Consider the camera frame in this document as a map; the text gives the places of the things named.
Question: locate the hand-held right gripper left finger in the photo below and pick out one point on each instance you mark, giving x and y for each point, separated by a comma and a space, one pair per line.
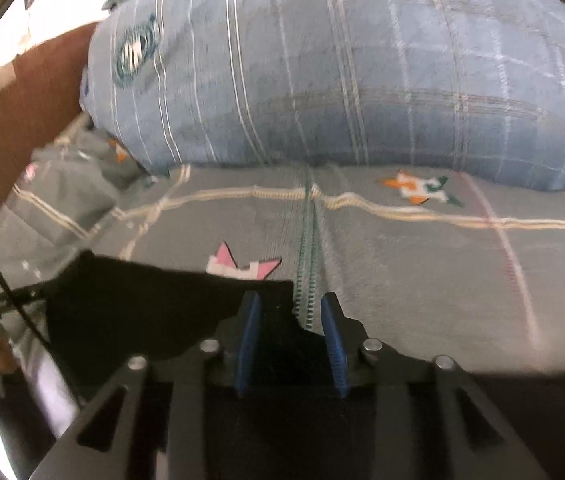
250, 340

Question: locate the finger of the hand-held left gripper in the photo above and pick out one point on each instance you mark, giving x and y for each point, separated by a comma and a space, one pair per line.
7, 302

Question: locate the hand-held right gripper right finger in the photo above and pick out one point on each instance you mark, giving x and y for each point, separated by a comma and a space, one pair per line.
332, 345

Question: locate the black pants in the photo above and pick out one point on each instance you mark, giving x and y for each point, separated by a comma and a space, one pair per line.
137, 300

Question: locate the grey patterned bed sheet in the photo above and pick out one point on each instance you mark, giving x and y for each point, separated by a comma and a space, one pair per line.
437, 280

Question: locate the brown headboard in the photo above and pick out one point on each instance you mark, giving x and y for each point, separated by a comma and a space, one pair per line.
27, 110

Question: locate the blue plaid pillow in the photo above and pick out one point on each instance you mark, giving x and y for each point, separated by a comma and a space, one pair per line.
337, 70

